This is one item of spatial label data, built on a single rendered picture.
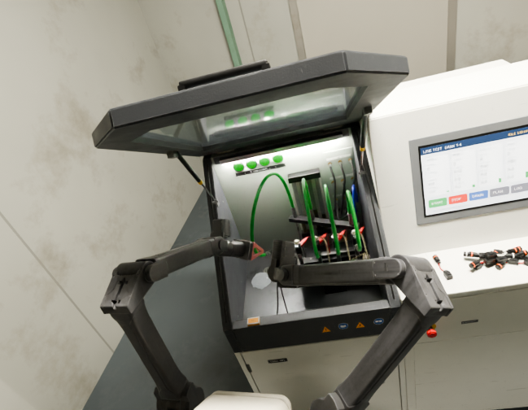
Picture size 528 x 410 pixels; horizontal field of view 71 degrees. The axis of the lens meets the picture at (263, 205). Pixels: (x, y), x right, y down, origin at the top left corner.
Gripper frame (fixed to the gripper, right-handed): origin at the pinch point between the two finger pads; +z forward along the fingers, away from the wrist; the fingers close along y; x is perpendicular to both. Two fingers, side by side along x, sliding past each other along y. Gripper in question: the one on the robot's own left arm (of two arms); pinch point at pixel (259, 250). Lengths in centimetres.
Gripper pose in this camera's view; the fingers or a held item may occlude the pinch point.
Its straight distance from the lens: 141.9
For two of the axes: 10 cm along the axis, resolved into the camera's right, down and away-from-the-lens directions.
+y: -6.5, -0.5, 7.6
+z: 7.5, 1.4, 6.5
